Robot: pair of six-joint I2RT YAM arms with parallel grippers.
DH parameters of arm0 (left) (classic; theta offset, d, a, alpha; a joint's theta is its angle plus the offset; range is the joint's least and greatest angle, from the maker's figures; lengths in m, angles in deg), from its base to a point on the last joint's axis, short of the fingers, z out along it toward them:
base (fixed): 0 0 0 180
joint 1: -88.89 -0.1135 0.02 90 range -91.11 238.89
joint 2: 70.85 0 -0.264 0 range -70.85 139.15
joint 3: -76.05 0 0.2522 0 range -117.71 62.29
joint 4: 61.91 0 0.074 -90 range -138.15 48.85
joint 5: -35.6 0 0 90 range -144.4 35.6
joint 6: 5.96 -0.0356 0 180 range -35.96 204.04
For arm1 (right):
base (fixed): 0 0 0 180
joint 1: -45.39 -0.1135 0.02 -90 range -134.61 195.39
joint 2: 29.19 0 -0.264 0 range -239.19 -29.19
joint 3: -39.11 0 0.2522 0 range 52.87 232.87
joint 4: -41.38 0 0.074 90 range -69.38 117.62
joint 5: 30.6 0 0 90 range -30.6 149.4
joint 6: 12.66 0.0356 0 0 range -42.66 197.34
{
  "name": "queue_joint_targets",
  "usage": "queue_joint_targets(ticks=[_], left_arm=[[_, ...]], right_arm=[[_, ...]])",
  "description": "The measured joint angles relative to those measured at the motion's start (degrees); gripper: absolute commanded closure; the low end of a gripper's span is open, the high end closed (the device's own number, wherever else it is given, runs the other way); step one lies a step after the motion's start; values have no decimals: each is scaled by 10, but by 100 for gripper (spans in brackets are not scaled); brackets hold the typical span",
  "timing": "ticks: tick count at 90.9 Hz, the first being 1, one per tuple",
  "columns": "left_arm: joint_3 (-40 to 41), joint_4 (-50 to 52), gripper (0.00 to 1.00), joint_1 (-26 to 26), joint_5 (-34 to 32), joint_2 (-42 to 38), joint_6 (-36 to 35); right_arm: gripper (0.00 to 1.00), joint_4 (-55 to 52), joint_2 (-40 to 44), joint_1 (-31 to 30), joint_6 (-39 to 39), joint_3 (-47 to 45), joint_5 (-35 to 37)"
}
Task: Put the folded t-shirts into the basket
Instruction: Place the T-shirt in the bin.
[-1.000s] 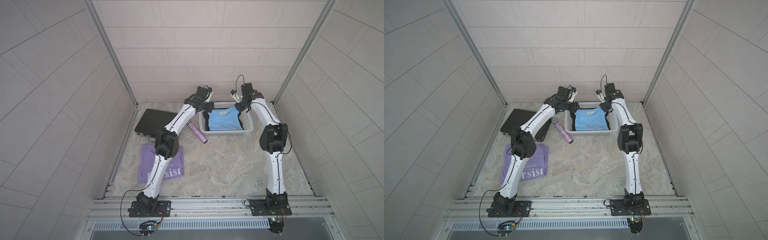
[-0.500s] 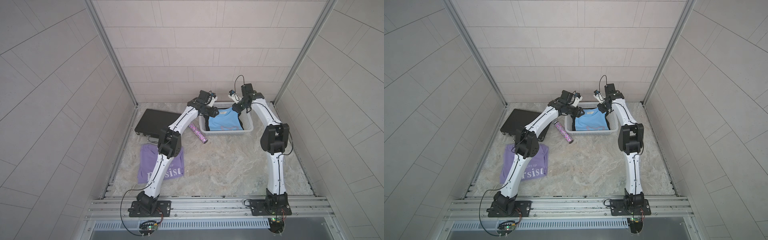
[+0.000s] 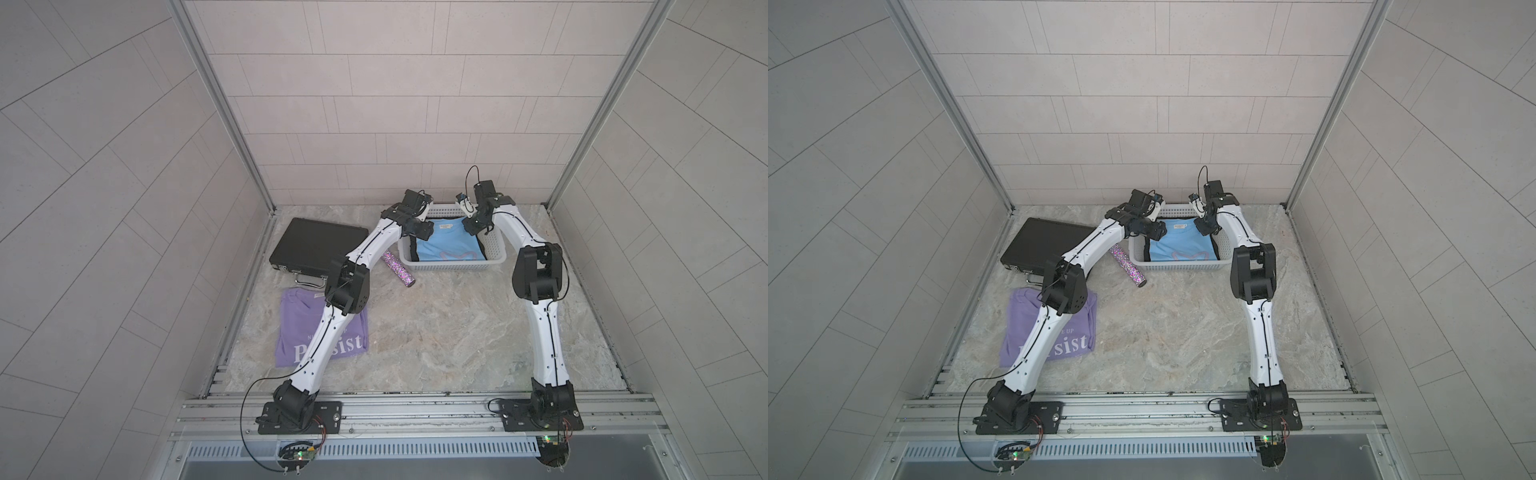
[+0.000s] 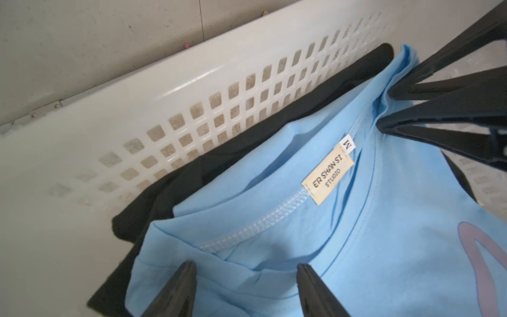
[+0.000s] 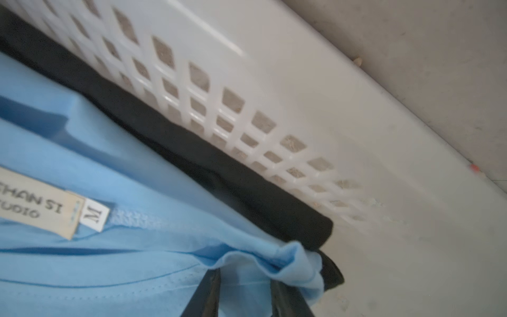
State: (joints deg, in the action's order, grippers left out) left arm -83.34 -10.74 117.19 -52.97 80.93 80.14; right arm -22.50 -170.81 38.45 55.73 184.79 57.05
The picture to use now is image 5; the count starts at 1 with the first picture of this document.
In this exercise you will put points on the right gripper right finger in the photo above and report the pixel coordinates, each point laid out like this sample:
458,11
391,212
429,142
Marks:
287,301

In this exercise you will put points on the black t-shirt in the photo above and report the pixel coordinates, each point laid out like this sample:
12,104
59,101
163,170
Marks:
270,208

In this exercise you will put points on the light blue t-shirt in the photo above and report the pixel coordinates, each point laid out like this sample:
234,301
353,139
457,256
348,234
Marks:
94,223

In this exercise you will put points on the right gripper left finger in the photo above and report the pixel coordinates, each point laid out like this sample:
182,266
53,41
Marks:
205,300

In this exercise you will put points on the white plastic basket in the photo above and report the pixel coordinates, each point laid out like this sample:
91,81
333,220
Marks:
418,232

